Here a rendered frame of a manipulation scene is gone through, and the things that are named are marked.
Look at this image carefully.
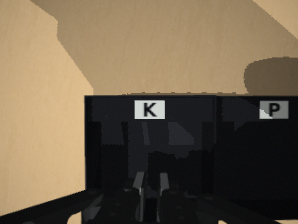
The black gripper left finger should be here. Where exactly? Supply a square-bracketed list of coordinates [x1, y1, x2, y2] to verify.
[0, 172, 147, 224]

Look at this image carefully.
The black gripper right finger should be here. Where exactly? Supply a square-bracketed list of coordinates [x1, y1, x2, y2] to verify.
[157, 173, 282, 224]

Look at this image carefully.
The black rack of three bins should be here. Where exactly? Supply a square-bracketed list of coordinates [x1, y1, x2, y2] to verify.
[84, 95, 298, 222]

